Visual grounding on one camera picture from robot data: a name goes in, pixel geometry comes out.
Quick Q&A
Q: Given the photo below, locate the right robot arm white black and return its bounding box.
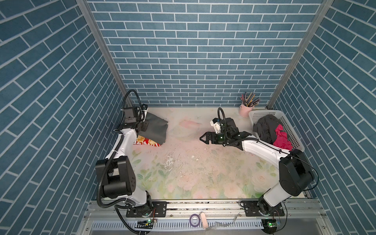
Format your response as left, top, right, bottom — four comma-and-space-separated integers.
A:
199, 118, 315, 216

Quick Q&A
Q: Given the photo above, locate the white perforated plastic basket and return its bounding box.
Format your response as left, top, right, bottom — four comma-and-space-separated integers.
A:
248, 109, 306, 152

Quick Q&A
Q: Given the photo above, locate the purple tape roll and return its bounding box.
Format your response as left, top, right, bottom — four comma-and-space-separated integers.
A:
189, 214, 201, 228

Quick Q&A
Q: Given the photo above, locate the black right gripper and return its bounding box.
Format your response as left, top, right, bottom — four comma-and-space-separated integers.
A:
199, 131, 231, 145

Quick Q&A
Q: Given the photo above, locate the right green circuit board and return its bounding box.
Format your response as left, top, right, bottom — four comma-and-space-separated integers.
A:
261, 219, 280, 235

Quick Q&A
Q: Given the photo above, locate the red teddy bear t shirt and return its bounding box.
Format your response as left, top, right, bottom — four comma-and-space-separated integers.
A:
134, 135, 161, 147

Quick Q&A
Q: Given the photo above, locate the magenta shirt in basket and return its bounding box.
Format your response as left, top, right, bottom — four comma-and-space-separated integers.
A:
273, 124, 293, 151

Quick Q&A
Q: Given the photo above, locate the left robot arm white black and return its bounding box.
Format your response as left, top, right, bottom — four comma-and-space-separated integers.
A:
95, 121, 152, 210

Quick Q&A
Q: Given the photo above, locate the green circuit board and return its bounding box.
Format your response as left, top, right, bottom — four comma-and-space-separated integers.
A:
261, 219, 280, 235
135, 219, 154, 230

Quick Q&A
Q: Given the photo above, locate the aluminium corner post left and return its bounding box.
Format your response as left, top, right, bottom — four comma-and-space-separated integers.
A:
76, 0, 127, 97

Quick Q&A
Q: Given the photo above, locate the black corrugated left cable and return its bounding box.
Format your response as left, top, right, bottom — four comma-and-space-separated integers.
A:
96, 89, 147, 235

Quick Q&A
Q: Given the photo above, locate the black corrugated cable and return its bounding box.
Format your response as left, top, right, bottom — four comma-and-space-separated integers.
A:
216, 107, 320, 233
96, 89, 147, 235

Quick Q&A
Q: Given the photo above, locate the aluminium corner post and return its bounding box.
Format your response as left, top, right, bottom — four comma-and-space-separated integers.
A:
76, 0, 127, 97
266, 0, 334, 109

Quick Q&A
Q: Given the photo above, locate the grey t shirt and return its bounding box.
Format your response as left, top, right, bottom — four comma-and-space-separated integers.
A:
139, 112, 168, 145

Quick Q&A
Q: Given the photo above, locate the pink tape piece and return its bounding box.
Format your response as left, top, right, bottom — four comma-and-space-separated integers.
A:
200, 211, 209, 229

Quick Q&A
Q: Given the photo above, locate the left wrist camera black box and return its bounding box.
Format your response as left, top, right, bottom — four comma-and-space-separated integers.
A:
121, 104, 148, 124

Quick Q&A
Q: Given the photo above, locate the dark grey shirt in basket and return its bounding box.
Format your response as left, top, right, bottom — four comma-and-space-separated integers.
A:
253, 115, 283, 144

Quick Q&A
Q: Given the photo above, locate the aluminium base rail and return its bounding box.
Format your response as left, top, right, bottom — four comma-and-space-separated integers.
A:
78, 198, 335, 235

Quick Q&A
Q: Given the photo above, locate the left green circuit board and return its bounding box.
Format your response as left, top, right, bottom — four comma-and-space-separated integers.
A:
135, 219, 154, 230

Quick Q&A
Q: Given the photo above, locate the pink metal pencil cup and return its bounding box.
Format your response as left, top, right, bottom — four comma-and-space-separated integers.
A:
239, 104, 253, 118

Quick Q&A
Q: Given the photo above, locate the black corrugated right cable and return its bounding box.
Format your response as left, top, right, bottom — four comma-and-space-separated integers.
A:
216, 107, 320, 233

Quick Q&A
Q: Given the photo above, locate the aluminium corner post right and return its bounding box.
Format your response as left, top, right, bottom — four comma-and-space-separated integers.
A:
266, 0, 334, 109

